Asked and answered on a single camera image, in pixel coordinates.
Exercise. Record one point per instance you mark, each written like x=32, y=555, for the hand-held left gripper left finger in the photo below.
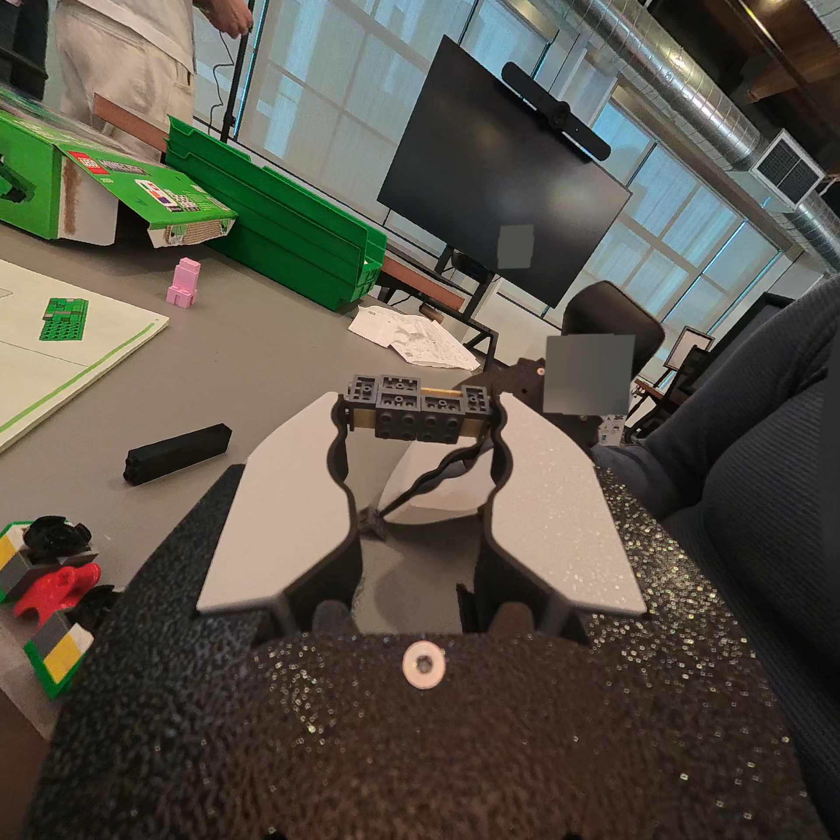
x=282, y=525

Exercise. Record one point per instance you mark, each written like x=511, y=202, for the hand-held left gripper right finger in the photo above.
x=558, y=525

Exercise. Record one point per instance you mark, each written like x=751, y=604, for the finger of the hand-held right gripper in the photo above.
x=453, y=502
x=413, y=466

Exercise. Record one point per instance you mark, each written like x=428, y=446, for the tan and black brick assembly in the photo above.
x=400, y=426

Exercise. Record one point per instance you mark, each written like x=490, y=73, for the small grey 2x2 plate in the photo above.
x=373, y=523

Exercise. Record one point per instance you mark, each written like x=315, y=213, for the person's right forearm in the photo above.
x=722, y=407

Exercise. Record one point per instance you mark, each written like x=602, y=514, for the grey desk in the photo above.
x=262, y=367

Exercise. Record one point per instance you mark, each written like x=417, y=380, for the black display stand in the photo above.
x=479, y=295

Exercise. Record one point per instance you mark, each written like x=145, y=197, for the black office chair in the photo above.
x=610, y=308

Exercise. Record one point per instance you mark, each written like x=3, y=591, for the white paper sheet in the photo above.
x=413, y=338

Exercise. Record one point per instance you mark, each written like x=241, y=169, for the long black brick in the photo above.
x=177, y=453

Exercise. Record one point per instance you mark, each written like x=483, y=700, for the small black media box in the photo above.
x=469, y=264

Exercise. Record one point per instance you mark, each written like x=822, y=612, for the small framed sign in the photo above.
x=689, y=348

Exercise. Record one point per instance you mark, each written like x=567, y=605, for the large black display screen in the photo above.
x=499, y=170

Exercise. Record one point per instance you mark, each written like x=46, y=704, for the brick car model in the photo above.
x=59, y=584

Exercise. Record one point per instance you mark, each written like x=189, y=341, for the person's dark clothing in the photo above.
x=787, y=590

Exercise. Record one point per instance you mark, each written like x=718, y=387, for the pink brick figure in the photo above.
x=184, y=282

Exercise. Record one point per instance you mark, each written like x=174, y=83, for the green stacked plastic bins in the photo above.
x=295, y=223

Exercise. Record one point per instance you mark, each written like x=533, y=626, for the black video conference bar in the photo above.
x=558, y=111

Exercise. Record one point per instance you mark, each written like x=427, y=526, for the open instruction booklet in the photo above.
x=52, y=367

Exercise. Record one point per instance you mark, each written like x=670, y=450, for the white ceiling vent grille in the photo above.
x=787, y=167

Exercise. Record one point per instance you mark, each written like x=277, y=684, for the black tripod pole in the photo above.
x=235, y=79

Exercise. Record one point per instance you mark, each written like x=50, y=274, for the green toy brick box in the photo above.
x=26, y=177

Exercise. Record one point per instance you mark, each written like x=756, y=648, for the silver ventilation duct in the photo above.
x=695, y=98

